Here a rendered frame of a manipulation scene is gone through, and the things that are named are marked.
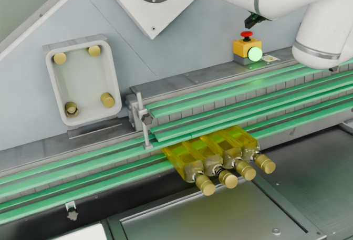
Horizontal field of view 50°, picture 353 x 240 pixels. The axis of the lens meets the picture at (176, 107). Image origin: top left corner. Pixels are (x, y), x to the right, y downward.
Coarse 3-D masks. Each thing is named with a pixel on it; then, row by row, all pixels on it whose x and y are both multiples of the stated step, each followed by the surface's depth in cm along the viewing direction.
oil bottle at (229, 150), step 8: (208, 136) 109; (216, 136) 109; (224, 136) 108; (216, 144) 105; (224, 144) 104; (232, 144) 104; (224, 152) 101; (232, 152) 101; (240, 152) 101; (224, 160) 101; (232, 160) 100; (232, 168) 101
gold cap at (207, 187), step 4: (200, 176) 94; (204, 176) 94; (196, 180) 94; (200, 180) 93; (204, 180) 92; (208, 180) 92; (196, 184) 94; (200, 184) 92; (204, 184) 91; (208, 184) 91; (212, 184) 91; (200, 188) 92; (204, 188) 91; (208, 188) 91; (212, 188) 92; (204, 192) 91; (208, 192) 92; (212, 192) 92
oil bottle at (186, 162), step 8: (176, 144) 108; (184, 144) 107; (168, 152) 108; (176, 152) 104; (184, 152) 103; (192, 152) 103; (176, 160) 102; (184, 160) 100; (192, 160) 99; (200, 160) 99; (176, 168) 104; (184, 168) 97; (192, 168) 97; (200, 168) 97; (184, 176) 99; (192, 176) 97
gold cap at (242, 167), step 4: (240, 164) 97; (244, 164) 96; (248, 164) 97; (236, 168) 98; (240, 168) 96; (244, 168) 95; (248, 168) 95; (252, 168) 95; (240, 172) 96; (244, 172) 94; (248, 172) 94; (252, 172) 95; (244, 176) 94; (248, 176) 95; (252, 176) 95; (248, 180) 95
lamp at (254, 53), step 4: (252, 48) 121; (256, 48) 120; (248, 52) 121; (252, 52) 120; (256, 52) 120; (260, 52) 120; (248, 56) 122; (252, 56) 120; (256, 56) 120; (260, 56) 121; (256, 60) 121
